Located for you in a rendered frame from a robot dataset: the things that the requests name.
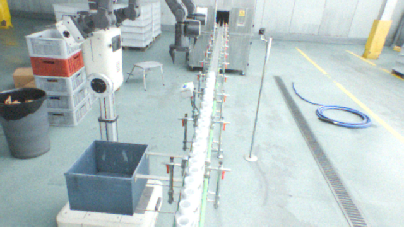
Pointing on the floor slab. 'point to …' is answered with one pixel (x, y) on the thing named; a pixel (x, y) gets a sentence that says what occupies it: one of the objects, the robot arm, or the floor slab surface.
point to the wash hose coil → (339, 120)
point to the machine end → (242, 60)
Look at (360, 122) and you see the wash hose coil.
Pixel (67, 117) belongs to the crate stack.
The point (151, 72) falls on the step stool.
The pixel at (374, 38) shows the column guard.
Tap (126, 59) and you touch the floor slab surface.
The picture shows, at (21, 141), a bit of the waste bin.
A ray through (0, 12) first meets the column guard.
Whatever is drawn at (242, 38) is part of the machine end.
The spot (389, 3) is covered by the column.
